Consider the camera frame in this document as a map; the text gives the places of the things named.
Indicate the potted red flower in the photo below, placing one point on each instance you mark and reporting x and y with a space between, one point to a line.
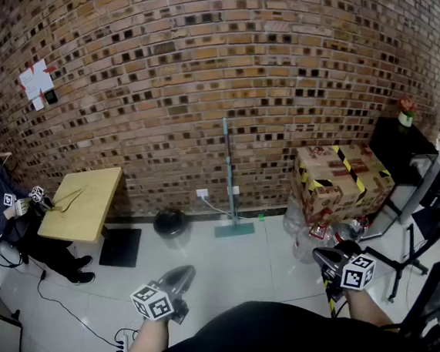
406 112

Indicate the black table base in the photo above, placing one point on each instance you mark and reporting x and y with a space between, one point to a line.
120 246

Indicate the bin with black bag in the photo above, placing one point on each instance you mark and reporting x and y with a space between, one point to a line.
171 224

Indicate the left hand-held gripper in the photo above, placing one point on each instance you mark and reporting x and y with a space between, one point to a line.
165 292

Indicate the white power strip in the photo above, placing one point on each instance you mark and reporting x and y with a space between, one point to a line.
124 341

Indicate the wooden tongs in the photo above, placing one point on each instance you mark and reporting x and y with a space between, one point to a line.
71 198

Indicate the small wooden table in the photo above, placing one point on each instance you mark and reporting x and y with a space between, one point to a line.
87 199

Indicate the person's left forearm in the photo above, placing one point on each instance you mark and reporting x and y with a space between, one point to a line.
147 342

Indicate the cardboard box with striped tape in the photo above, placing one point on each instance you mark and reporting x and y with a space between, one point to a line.
340 183

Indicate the clear plastic bottle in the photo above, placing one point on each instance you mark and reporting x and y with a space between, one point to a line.
347 230
296 226

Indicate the white paper notice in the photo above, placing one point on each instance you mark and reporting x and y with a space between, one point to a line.
35 82

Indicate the person's right forearm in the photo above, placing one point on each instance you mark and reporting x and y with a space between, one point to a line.
366 310

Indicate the black wall device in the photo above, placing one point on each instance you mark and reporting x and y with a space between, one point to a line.
50 96

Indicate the white wall socket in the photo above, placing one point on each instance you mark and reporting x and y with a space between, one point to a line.
202 192
236 190

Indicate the black tripod stand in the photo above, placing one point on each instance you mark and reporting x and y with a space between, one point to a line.
399 266

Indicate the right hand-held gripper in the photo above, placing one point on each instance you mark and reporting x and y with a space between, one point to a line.
342 262

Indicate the black cabinet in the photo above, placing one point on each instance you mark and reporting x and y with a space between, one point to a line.
399 150

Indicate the person's black shirt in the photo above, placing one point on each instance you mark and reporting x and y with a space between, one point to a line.
266 337

